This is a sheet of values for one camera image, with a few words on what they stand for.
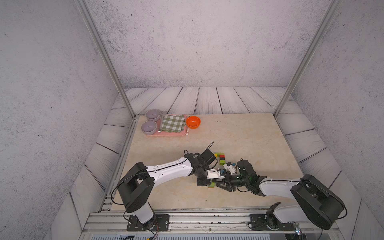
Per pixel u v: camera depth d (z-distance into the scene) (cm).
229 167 83
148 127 110
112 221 75
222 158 94
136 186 44
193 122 112
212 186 82
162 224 73
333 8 71
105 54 87
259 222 73
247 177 68
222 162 93
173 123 115
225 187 76
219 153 96
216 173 72
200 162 64
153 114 118
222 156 96
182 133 110
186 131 111
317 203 43
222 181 74
